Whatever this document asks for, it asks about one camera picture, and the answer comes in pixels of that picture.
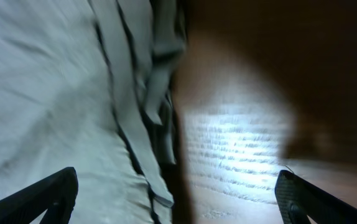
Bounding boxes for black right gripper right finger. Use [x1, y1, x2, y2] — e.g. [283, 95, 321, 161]
[274, 170, 357, 224]

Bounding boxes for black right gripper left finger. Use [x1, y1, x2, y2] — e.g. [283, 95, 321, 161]
[0, 167, 78, 224]

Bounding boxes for grey-green cotton shorts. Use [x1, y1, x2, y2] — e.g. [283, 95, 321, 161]
[0, 0, 185, 223]

